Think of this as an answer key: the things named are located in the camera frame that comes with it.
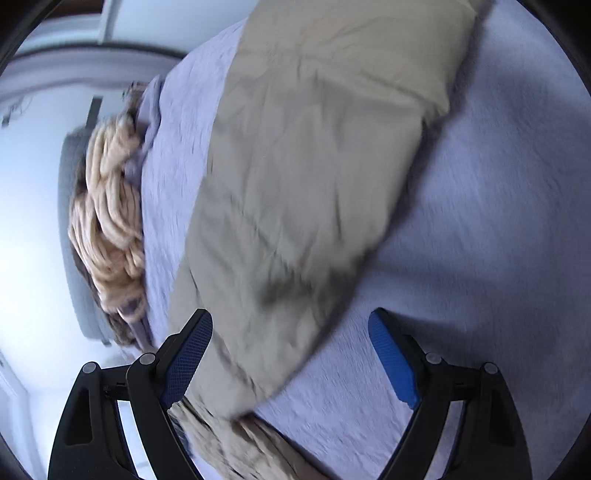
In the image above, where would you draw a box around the beige puffer jacket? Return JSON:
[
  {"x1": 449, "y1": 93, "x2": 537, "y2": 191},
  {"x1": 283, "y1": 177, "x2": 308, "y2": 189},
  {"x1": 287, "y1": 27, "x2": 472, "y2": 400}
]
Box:
[{"x1": 168, "y1": 1, "x2": 484, "y2": 479}]

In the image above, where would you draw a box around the lavender bed blanket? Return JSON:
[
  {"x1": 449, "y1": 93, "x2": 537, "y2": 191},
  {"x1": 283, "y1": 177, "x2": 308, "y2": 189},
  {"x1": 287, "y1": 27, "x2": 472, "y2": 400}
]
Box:
[{"x1": 131, "y1": 0, "x2": 591, "y2": 480}]

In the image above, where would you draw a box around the cream striped garment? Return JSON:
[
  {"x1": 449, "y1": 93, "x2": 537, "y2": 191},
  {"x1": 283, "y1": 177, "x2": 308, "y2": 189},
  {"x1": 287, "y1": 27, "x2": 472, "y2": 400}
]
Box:
[{"x1": 67, "y1": 114, "x2": 150, "y2": 323}]

